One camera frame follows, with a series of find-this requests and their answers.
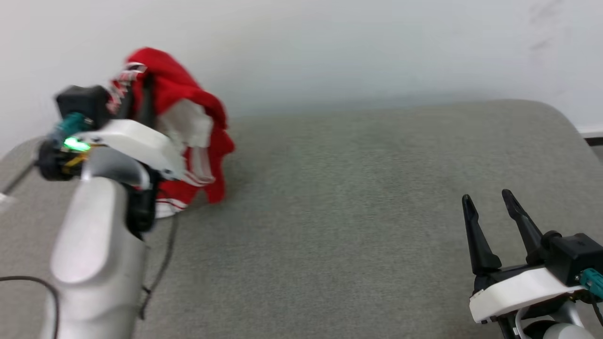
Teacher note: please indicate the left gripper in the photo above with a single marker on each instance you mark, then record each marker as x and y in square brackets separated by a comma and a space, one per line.
[136, 141]

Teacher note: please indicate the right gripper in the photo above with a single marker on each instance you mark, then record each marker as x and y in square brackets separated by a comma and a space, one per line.
[518, 292]

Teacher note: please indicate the red and white garment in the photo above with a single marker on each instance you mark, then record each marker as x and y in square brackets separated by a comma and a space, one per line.
[174, 80]

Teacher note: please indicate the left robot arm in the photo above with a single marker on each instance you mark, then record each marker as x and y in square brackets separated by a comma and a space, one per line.
[94, 245]

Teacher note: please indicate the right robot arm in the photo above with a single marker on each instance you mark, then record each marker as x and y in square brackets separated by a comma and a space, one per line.
[560, 332]

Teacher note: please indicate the black skirting strip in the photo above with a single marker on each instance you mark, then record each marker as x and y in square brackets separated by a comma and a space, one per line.
[594, 140]

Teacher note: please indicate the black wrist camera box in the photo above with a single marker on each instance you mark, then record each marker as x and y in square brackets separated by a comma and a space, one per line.
[82, 101]
[572, 254]

